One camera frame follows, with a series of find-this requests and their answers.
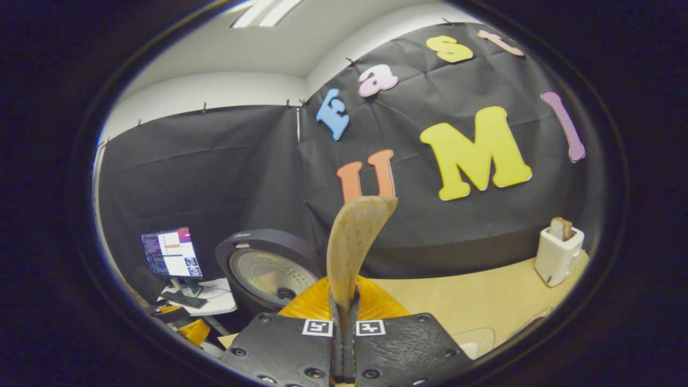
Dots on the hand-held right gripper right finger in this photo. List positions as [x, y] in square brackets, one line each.
[403, 349]

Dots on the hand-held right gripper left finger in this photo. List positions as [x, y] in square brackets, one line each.
[285, 349]

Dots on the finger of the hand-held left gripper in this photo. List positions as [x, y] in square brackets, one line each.
[194, 332]
[166, 312]

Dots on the white rice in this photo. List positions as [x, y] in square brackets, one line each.
[470, 350]

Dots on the black and silver rice cooker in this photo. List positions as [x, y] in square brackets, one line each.
[269, 269]

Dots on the wooden spoon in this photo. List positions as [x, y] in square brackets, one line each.
[352, 242]

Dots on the black keyboard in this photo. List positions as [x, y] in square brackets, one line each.
[184, 299]

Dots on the white side desk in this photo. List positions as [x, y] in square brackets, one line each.
[220, 301]

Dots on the computer monitor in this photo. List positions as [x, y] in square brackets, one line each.
[172, 252]

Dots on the black backdrop cloth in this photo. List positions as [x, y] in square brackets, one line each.
[226, 177]

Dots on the white toaster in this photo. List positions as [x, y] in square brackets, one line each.
[556, 260]

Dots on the toasted bread slice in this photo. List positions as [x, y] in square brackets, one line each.
[561, 228]

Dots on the ceiling light panel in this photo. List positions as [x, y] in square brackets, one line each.
[266, 12]

